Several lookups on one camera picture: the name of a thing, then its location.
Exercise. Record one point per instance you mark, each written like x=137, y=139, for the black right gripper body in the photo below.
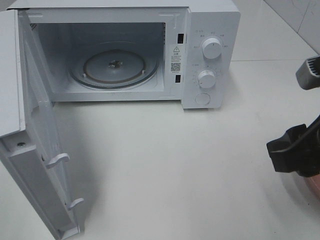
x=307, y=147

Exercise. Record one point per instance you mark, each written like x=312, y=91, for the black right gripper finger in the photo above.
x=282, y=154

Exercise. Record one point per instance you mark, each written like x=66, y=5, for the pink plate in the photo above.
x=311, y=184

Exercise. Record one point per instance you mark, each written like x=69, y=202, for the white timer knob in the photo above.
x=206, y=79

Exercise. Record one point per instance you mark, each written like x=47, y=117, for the white microwave door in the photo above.
x=30, y=147

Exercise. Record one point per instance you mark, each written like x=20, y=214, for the round door release button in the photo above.
x=203, y=99

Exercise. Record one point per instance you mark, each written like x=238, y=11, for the white power knob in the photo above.
x=211, y=47

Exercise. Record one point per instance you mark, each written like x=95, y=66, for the white microwave oven body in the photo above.
x=181, y=26

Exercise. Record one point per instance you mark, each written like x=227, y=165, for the glass turntable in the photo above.
x=115, y=65

